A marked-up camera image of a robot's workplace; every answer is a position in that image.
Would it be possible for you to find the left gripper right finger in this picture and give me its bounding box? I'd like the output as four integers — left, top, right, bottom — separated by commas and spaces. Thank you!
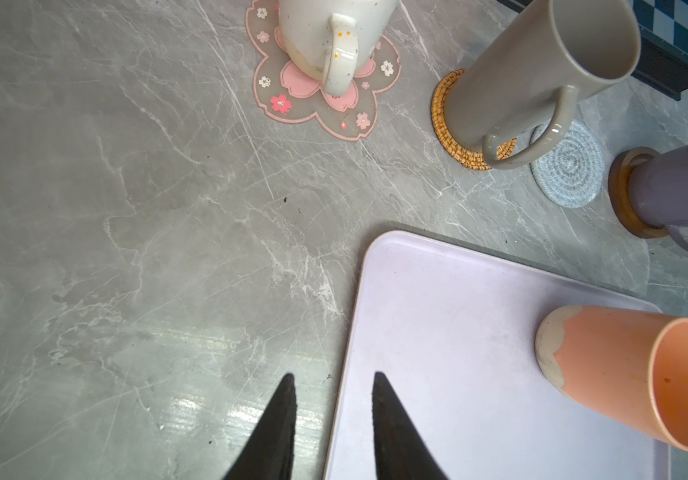
372, 372, 447, 480

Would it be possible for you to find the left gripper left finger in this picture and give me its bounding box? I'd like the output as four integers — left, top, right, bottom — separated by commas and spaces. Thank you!
223, 373, 297, 480

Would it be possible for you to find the orange mug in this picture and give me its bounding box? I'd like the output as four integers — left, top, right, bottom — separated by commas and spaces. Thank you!
535, 305, 688, 452

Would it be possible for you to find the yellow rattan round coaster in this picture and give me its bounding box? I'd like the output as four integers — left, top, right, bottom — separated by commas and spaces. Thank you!
431, 62, 525, 170

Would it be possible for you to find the grey woven round coaster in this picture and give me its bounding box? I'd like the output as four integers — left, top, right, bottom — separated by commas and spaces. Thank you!
530, 120, 606, 209

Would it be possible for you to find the brown wooden round coaster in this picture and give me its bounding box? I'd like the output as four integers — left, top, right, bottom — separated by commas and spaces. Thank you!
608, 147, 669, 240

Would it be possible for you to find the pink flower coaster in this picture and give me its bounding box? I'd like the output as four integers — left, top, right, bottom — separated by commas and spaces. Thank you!
245, 1, 401, 141

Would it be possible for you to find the lavender mug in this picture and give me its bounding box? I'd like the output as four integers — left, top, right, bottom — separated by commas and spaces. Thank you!
627, 145, 688, 252

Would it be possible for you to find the white mug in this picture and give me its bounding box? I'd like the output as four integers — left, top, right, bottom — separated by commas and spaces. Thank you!
278, 0, 398, 97

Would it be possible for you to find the grey mug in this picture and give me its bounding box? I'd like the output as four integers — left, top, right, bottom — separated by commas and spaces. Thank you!
443, 0, 641, 169

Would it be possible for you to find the lavender silicone tray mat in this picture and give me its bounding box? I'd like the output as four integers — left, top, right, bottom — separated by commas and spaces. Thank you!
324, 230, 670, 479

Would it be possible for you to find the black white chessboard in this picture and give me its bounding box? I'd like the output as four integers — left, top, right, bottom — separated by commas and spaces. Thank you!
496, 0, 688, 101

